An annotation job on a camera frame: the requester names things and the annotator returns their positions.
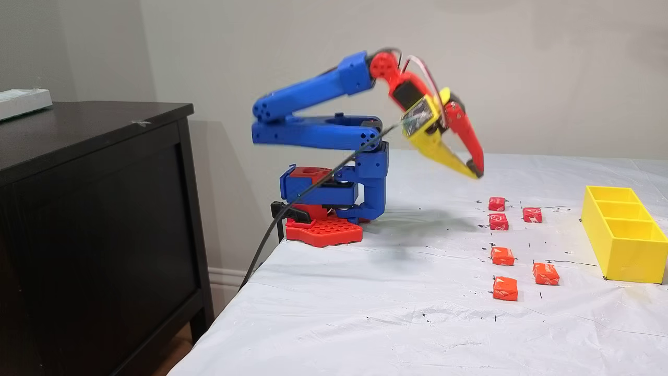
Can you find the red Starburst candy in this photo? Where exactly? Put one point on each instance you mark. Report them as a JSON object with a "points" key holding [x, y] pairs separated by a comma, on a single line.
{"points": [[498, 221], [497, 203], [532, 214]]}

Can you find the orange starburst candy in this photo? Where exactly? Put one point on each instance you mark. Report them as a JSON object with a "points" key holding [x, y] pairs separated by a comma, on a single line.
{"points": [[502, 256], [546, 273], [505, 289]]}

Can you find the yellow three-compartment box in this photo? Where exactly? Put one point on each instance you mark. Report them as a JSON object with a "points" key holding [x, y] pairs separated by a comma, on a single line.
{"points": [[626, 256]]}

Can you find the white flat box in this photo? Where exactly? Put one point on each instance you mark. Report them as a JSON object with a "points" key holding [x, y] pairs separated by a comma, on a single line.
{"points": [[23, 103]]}

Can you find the black table clamp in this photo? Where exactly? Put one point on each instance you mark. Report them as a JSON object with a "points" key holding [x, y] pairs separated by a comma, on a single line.
{"points": [[292, 213]]}

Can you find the white plastic table cover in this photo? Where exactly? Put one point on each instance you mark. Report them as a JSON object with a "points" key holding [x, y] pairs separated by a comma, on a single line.
{"points": [[417, 324]]}

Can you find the dark wooden cabinet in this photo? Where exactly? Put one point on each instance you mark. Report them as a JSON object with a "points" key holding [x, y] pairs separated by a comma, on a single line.
{"points": [[104, 235]]}

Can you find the camera board in yellow mount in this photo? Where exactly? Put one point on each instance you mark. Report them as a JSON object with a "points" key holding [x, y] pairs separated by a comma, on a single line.
{"points": [[420, 117]]}

